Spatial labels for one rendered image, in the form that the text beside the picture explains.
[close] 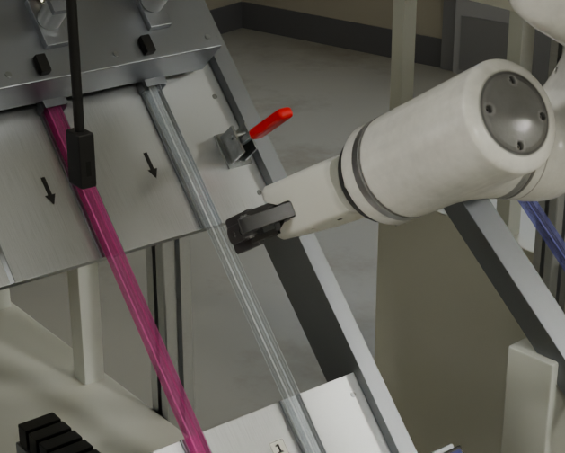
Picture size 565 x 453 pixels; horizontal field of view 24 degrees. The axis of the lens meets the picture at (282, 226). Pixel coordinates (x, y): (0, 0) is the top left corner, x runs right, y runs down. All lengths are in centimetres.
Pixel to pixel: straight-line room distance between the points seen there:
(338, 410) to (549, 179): 37
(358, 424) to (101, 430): 48
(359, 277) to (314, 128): 125
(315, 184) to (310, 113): 379
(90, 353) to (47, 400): 8
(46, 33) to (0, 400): 66
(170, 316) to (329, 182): 62
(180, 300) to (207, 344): 156
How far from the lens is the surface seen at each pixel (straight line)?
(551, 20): 87
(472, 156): 90
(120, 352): 314
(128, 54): 124
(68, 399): 172
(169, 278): 158
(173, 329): 161
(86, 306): 170
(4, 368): 181
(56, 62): 121
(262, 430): 121
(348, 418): 126
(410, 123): 94
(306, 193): 104
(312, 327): 131
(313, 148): 445
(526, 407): 145
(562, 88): 99
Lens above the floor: 148
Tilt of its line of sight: 23 degrees down
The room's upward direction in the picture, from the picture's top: straight up
